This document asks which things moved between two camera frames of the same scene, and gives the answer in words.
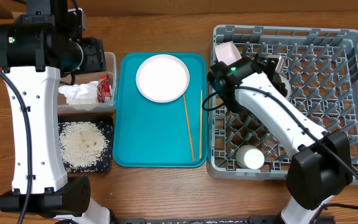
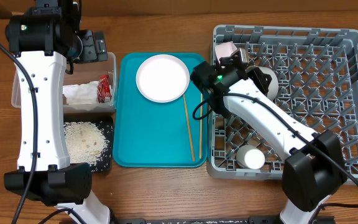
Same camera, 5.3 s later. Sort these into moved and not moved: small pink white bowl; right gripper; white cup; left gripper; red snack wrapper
Moved: left gripper; right gripper
Not moved: white cup; red snack wrapper; small pink white bowl
